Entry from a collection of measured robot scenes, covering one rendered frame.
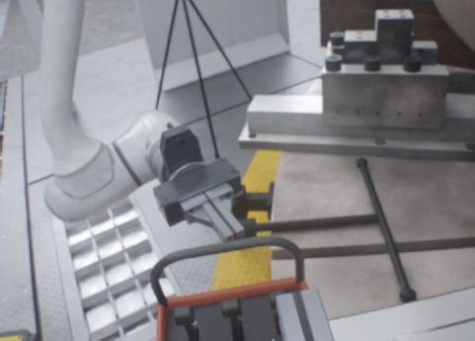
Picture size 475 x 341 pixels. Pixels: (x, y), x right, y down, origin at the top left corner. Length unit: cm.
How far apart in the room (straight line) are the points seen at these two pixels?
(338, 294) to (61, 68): 88
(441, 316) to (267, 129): 118
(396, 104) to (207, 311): 112
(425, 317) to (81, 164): 61
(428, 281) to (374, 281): 15
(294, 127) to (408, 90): 49
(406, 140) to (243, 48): 219
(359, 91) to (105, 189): 100
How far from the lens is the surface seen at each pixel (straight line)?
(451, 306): 68
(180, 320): 46
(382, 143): 159
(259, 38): 363
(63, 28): 64
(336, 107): 147
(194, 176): 60
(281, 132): 165
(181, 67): 330
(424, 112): 149
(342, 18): 265
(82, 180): 69
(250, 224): 124
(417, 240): 128
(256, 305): 52
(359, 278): 116
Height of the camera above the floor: 123
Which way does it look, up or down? 35 degrees down
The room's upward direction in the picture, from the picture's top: 9 degrees counter-clockwise
